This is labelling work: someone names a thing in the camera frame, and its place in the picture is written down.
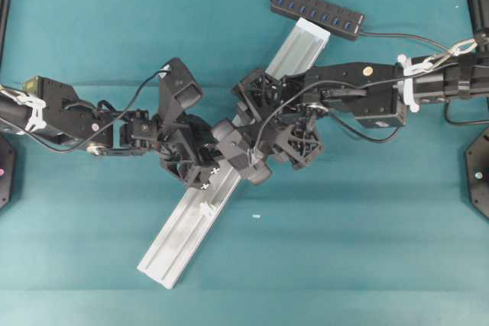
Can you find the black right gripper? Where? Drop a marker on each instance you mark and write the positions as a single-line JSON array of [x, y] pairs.
[[276, 121]]

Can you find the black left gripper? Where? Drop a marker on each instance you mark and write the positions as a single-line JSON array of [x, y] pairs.
[[186, 148]]

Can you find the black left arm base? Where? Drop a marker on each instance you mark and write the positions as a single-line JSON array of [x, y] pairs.
[[8, 162]]

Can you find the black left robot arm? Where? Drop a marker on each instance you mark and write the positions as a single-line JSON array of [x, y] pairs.
[[52, 113]]

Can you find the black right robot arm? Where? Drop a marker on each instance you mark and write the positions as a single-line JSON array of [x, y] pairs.
[[382, 95]]

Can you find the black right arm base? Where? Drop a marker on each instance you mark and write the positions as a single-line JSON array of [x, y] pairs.
[[476, 161]]

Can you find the black USB hub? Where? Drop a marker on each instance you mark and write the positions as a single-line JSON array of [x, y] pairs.
[[337, 20]]

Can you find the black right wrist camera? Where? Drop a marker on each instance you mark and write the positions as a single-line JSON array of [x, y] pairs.
[[235, 145]]

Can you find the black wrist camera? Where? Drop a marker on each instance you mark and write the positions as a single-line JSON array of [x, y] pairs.
[[235, 145], [178, 90]]

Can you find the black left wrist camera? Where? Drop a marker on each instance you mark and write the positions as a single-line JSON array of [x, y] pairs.
[[178, 90]]

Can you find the silver aluminium rail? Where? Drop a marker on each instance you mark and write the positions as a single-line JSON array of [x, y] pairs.
[[196, 212]]

